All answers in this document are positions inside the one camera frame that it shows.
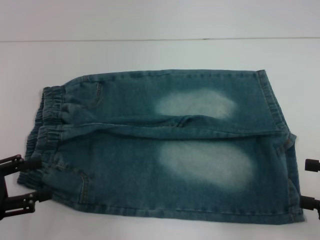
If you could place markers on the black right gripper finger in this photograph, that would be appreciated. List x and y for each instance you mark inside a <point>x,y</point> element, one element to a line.
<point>310,202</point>
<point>312,165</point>

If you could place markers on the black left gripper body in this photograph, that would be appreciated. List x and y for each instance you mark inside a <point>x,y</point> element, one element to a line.
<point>3,187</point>

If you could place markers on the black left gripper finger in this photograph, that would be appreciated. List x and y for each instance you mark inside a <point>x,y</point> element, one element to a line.
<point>40,196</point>
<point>30,165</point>

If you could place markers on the blue denim shorts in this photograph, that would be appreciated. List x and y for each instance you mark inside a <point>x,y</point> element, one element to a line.
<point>140,160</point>

